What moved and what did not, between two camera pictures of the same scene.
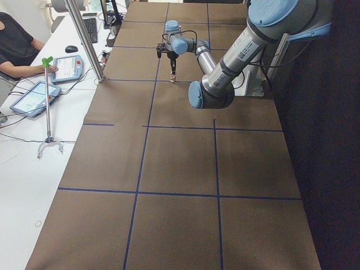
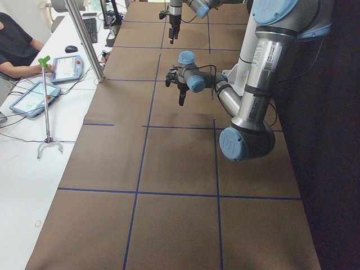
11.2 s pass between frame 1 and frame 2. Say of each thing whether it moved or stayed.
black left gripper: moved
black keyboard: stayed
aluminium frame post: stayed
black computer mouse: stayed
